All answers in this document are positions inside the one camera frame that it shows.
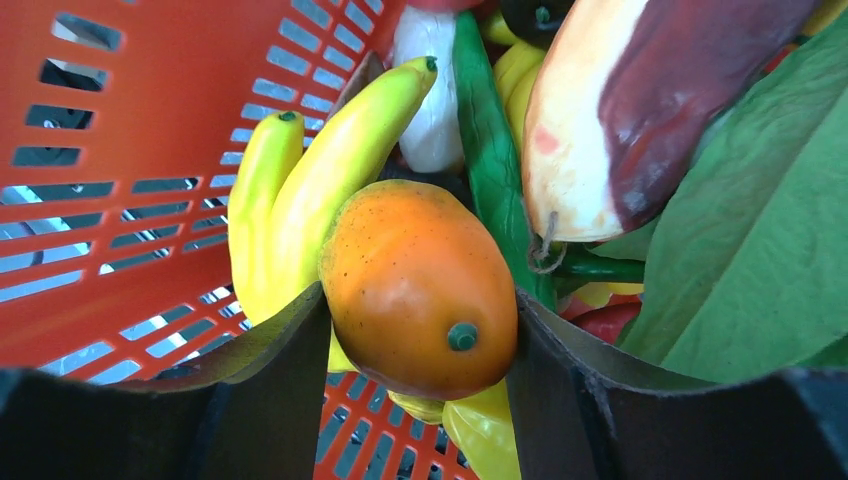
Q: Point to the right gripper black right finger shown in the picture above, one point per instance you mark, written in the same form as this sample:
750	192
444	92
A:
583	409

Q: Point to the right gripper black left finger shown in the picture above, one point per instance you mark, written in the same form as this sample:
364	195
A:
249	409

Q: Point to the orange toy fruit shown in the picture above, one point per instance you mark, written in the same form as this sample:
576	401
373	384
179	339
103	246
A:
421	297

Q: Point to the red toy chili pepper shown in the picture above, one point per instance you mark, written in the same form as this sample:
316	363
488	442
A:
604	322

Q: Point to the yellow toy starfruit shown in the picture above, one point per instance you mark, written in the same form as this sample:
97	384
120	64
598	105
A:
480	426

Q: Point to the yellow toy banana bunch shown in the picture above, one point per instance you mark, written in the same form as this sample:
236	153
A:
287	193

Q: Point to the green toy corn husk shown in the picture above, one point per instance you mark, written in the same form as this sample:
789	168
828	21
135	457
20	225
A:
746	267

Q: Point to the green toy pepper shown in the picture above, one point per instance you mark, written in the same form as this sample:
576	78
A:
491	159

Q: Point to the white toy garlic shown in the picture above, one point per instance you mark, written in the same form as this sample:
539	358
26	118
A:
431	143

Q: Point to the red plastic basket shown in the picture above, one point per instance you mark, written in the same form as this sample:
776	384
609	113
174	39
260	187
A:
122	124

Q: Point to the brown yellow toy bread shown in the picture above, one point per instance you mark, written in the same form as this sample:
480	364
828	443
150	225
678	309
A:
622	98

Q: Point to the yellow toy lemon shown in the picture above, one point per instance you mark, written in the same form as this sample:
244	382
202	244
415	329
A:
515	72

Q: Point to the red toy apple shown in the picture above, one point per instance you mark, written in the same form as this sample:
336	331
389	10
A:
444	6

